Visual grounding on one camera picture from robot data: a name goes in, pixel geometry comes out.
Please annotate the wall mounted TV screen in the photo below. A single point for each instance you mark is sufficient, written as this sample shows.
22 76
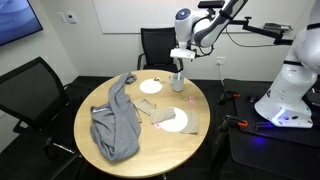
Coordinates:
15 18

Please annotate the crumpled brown paper napkin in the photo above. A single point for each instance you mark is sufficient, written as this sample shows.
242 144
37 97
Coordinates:
144 105

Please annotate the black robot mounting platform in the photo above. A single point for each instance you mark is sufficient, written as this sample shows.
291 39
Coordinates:
266 153

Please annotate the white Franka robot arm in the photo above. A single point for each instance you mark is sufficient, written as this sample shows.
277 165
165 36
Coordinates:
290 90

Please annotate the gray hoodie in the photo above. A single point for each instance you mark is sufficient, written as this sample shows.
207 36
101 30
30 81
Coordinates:
116 126

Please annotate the white wall outlet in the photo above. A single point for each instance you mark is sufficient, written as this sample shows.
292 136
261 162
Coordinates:
221 60

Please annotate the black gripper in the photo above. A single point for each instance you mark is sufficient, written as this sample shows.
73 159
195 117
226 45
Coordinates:
180 64

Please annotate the black mesh office chair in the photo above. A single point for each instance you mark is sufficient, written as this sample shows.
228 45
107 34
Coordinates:
30 90
156 46

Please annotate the white paper plate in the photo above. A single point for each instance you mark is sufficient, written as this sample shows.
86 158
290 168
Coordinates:
150 87
175 125

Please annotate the white wall thermostat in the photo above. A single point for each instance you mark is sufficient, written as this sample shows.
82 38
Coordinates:
71 17

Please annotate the white ceramic mug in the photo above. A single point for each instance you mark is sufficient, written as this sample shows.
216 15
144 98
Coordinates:
177 85

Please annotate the small brown sugar packet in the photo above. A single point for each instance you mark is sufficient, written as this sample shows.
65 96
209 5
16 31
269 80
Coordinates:
184 97

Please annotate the white wall whiteboard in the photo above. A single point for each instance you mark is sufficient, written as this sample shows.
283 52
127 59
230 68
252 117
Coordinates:
133 15

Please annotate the brown Sugar labelled packet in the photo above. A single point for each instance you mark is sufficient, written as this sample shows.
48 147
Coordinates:
162 82

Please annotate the white light switch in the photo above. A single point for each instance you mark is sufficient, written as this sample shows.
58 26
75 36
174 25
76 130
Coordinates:
61 17

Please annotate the pink sweetener packet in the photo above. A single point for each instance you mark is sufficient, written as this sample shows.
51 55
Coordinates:
191 99
157 125

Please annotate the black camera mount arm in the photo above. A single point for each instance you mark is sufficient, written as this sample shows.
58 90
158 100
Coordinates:
266 30

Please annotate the black stereo camera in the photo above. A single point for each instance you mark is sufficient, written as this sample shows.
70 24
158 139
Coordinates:
211 4

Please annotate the white marker with black cap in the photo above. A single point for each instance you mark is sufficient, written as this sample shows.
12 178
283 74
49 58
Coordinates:
179 77

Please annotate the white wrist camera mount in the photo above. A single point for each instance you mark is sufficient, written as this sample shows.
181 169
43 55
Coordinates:
182 54

